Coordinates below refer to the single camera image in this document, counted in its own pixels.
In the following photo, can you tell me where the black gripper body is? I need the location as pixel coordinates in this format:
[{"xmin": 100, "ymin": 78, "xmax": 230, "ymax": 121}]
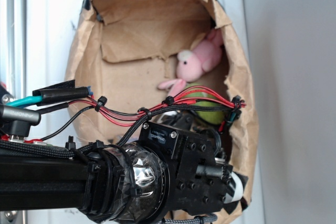
[{"xmin": 138, "ymin": 114, "xmax": 234, "ymax": 215}]

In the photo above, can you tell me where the green plush toy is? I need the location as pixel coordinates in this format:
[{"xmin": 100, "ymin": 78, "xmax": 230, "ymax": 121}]
[{"xmin": 183, "ymin": 82, "xmax": 229, "ymax": 126}]

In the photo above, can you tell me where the pink plush bunny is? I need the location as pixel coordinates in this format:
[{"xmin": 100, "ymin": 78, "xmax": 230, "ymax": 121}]
[{"xmin": 157, "ymin": 29, "xmax": 224, "ymax": 97}]

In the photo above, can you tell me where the brown paper bag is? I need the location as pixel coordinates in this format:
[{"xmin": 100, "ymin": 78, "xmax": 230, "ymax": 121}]
[{"xmin": 65, "ymin": 0, "xmax": 259, "ymax": 223}]

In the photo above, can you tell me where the grey usb plug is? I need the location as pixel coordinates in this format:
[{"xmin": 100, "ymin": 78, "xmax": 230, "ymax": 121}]
[{"xmin": 1, "ymin": 104, "xmax": 41, "ymax": 140}]

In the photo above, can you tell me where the white ribbon cable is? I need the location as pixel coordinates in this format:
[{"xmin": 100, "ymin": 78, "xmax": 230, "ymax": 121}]
[{"xmin": 225, "ymin": 172, "xmax": 245, "ymax": 204}]

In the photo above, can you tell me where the red and black wire bundle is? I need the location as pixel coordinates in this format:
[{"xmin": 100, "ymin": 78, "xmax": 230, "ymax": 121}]
[{"xmin": 31, "ymin": 83, "xmax": 246, "ymax": 141}]

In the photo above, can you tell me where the aluminium extrusion rail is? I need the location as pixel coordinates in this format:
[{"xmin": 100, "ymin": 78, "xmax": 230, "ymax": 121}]
[{"xmin": 1, "ymin": 0, "xmax": 27, "ymax": 98}]

